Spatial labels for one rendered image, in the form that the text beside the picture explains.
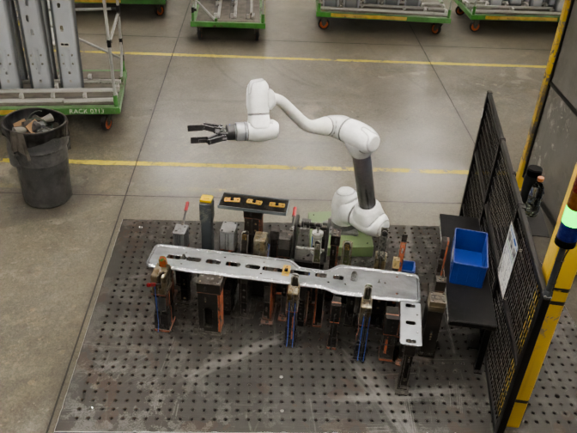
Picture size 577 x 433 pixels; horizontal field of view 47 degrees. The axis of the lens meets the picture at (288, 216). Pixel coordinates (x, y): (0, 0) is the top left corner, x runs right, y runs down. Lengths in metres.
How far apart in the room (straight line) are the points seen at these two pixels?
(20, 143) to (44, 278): 1.09
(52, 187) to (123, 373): 2.69
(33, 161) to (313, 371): 3.13
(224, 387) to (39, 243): 2.62
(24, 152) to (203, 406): 2.98
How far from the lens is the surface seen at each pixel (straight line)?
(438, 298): 3.21
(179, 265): 3.38
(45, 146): 5.46
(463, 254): 3.57
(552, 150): 5.77
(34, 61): 7.14
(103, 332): 3.51
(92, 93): 7.08
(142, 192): 5.86
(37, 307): 4.82
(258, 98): 3.12
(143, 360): 3.33
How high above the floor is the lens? 3.09
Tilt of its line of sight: 34 degrees down
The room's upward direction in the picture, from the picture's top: 3 degrees clockwise
